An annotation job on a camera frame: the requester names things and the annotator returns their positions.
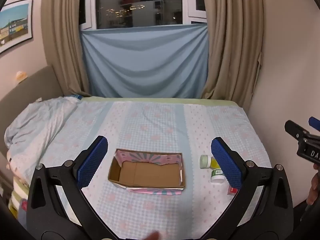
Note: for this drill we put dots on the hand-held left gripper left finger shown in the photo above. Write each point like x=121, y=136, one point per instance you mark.
x=93, y=162

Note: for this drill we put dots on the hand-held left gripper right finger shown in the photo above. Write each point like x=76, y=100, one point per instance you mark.
x=226, y=165

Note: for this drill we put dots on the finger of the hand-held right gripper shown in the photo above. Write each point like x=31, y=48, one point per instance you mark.
x=315, y=123
x=293, y=128

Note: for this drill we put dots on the white jar with green print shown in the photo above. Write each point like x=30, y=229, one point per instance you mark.
x=218, y=176

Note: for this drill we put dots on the small clear round jar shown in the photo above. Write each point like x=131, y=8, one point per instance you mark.
x=205, y=161

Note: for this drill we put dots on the pink-wrapped cardboard box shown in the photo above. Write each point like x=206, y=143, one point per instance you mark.
x=147, y=172

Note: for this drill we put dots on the person's right hand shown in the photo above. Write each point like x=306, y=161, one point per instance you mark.
x=314, y=190

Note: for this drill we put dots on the small yellow jar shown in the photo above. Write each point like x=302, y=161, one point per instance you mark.
x=215, y=163

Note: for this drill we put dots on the small red packet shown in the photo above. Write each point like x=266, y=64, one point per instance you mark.
x=232, y=190

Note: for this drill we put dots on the light blue duvet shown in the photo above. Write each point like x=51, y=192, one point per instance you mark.
x=37, y=122

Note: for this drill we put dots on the checked bedspread with pink bows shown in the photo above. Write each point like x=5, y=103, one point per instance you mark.
x=155, y=130

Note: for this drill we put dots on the grey padded headboard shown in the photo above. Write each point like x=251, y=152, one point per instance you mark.
x=27, y=92

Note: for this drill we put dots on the light blue hanging cloth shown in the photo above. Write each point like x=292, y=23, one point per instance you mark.
x=145, y=60

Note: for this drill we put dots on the window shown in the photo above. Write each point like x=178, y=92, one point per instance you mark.
x=140, y=5

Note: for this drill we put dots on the small wall ornament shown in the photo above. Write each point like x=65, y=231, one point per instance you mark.
x=21, y=75

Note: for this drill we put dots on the framed wall picture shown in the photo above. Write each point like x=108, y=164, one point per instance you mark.
x=13, y=26

